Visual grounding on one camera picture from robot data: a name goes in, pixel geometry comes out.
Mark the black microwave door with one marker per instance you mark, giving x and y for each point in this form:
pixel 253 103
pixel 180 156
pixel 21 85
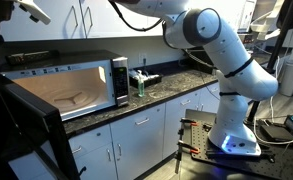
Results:
pixel 33 142

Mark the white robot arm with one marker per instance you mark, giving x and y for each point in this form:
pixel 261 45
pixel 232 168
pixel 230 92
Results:
pixel 240 77

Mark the black microwave oven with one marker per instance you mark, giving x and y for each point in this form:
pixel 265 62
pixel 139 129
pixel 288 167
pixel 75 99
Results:
pixel 75 83

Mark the black power strip on microwave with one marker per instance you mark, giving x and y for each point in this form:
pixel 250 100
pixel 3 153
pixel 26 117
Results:
pixel 23 58

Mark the green hand sanitizer bottle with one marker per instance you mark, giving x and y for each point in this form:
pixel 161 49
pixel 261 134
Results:
pixel 140 84

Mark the black tray with items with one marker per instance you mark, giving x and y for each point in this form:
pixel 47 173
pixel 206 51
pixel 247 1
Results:
pixel 148 78

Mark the orange black clamp rear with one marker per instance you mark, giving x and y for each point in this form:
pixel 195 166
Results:
pixel 189 121

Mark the orange black clamp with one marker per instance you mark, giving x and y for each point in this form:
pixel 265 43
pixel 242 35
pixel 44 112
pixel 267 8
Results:
pixel 189 121
pixel 191 148

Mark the white lower cabinets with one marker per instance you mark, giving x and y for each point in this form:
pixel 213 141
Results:
pixel 132 144

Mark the white cabinets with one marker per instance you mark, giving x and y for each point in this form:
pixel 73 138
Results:
pixel 132 144
pixel 79 19

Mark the orange black clamp front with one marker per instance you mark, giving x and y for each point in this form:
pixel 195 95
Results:
pixel 191 148

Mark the white upper cabinets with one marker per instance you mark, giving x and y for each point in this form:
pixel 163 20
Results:
pixel 79 19

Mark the white trash can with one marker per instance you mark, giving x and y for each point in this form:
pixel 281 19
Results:
pixel 286 85

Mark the black box on floor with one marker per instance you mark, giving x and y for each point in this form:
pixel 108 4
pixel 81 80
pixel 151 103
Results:
pixel 278 132

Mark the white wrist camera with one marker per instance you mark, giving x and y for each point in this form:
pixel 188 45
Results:
pixel 36 13

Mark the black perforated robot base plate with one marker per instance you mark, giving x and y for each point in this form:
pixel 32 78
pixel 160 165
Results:
pixel 275 163

